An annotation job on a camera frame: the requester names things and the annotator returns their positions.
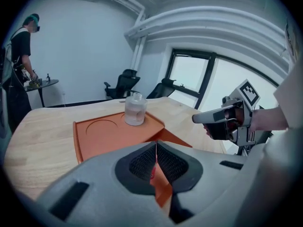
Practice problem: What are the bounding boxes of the clear glass bottle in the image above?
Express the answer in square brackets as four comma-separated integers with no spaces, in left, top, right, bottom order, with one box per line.
[125,92,148,126]

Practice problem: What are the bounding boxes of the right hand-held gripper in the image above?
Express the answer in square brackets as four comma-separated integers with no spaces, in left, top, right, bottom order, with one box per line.
[192,79,261,148]

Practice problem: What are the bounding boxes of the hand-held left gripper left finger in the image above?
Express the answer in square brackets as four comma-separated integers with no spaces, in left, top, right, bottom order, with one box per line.
[35,140,171,227]

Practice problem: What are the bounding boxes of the black framed window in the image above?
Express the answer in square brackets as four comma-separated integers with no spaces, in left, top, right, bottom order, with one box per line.
[165,46,280,113]

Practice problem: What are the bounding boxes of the white ceiling pipes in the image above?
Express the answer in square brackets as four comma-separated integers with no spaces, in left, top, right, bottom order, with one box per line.
[104,0,287,72]

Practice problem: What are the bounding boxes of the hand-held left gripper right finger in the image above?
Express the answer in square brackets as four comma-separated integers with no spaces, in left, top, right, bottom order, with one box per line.
[156,140,252,227]

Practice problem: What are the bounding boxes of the person's white shirt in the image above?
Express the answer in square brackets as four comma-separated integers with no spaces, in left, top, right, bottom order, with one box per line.
[246,61,303,222]

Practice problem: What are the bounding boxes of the orange box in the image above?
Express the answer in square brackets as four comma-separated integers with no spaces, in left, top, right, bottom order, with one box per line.
[72,111,193,209]

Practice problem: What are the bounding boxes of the black office chair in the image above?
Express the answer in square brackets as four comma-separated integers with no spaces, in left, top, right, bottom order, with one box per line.
[146,78,177,99]
[103,69,141,100]

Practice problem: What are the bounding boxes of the person's right forearm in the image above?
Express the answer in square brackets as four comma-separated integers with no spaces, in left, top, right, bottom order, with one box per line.
[250,106,290,132]

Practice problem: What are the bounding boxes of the round black side table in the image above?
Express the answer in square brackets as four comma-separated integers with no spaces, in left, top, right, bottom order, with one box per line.
[25,79,59,108]

